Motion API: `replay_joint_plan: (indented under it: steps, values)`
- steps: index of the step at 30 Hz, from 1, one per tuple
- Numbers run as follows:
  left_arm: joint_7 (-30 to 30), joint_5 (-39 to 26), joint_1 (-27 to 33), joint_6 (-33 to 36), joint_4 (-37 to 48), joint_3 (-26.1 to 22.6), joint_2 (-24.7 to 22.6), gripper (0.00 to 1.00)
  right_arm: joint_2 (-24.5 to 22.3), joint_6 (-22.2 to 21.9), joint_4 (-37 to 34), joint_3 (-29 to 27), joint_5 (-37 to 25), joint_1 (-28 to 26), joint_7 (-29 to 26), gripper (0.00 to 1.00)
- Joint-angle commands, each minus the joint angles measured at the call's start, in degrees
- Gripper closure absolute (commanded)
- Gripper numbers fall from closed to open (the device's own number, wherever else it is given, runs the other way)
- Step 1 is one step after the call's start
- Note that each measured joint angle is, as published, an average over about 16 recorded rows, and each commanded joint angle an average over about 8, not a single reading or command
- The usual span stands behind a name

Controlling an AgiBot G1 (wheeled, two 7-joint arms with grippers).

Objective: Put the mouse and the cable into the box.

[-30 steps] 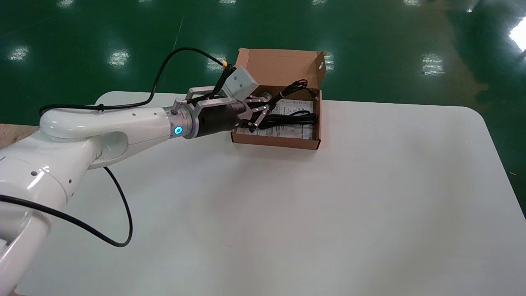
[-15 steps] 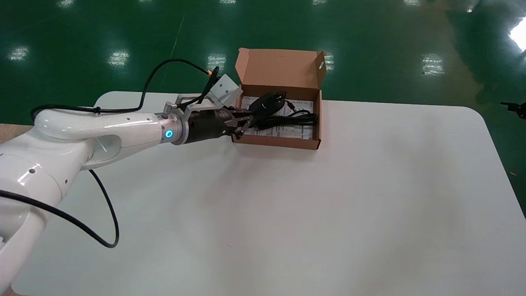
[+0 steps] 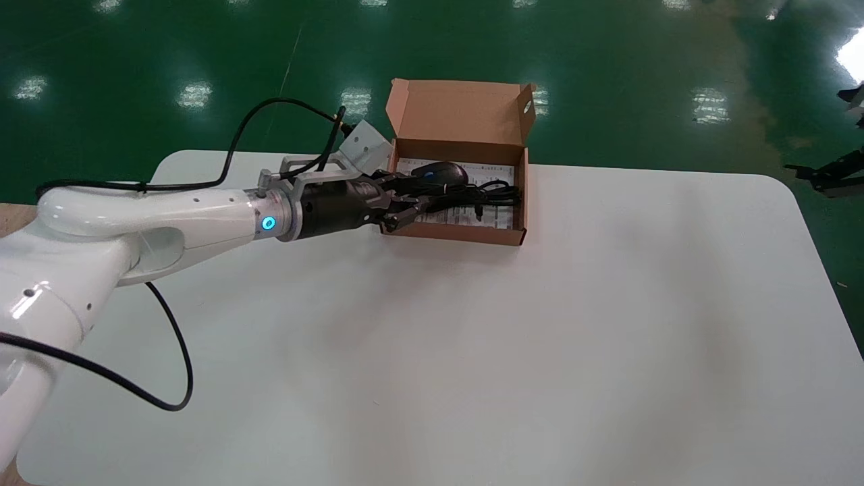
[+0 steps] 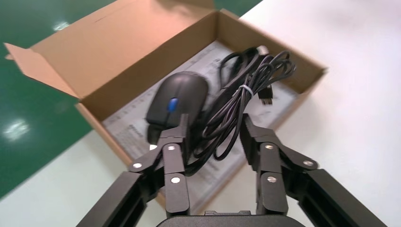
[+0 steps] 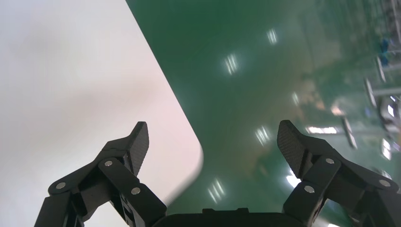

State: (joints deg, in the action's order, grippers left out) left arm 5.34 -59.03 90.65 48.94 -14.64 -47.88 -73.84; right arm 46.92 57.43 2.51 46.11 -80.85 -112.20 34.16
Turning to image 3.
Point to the wooden platform board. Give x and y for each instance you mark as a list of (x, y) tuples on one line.
[(13, 216)]

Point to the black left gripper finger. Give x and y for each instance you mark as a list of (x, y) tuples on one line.
[(405, 187), (408, 214)]

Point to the white printed instruction sheet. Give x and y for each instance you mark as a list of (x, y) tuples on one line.
[(499, 217)]

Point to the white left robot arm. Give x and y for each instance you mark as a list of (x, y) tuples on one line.
[(135, 216)]

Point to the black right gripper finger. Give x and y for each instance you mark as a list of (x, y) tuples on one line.
[(858, 98), (840, 179)]

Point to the brown cardboard storage box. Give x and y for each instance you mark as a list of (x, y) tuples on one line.
[(459, 115)]

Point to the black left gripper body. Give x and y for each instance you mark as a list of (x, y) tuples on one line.
[(331, 209)]

